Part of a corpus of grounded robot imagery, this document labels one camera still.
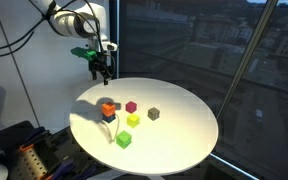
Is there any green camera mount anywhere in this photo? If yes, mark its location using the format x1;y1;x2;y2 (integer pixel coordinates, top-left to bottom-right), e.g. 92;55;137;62
70;46;98;62

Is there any orange clamp handle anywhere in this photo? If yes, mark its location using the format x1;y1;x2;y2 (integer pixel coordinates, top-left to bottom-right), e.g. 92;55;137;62
19;143;36;153

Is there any blue block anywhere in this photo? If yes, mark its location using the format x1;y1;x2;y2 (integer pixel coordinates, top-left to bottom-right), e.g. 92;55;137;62
102;113;117;124

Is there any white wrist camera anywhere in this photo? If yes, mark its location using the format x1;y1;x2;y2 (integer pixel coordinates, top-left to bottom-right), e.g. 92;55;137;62
103;41;119;52

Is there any purple handled tool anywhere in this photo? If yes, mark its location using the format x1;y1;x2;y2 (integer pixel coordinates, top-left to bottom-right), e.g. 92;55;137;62
50;159;97;180

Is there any yellow block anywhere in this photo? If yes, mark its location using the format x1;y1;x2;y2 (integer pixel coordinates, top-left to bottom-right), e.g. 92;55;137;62
126;113;141;129

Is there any orange block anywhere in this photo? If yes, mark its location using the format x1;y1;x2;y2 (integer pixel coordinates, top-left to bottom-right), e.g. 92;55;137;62
101;101;117;117

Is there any black tool cart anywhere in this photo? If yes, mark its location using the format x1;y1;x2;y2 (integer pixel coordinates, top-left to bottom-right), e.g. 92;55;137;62
0;119;100;180

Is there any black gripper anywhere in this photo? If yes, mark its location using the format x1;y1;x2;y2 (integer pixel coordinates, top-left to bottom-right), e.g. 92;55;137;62
88;53;114;86

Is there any perforated pegboard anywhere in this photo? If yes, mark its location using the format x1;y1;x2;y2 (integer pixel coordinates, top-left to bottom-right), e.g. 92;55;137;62
7;144;49;180

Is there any grey diagonal metal pole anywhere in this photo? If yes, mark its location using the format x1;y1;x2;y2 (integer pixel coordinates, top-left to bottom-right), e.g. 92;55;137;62
216;0;280;120

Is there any dark vertical window frame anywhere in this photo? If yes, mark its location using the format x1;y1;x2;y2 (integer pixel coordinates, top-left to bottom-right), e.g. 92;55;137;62
108;0;121;80

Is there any green block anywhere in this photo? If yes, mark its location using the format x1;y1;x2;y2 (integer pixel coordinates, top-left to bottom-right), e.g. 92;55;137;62
115;130;133;150

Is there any grey block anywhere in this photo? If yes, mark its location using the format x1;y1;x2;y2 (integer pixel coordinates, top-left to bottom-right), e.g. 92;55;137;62
147;106;161;122

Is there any magenta block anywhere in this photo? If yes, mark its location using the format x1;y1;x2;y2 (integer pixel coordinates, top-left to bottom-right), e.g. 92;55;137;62
125;100;138;114

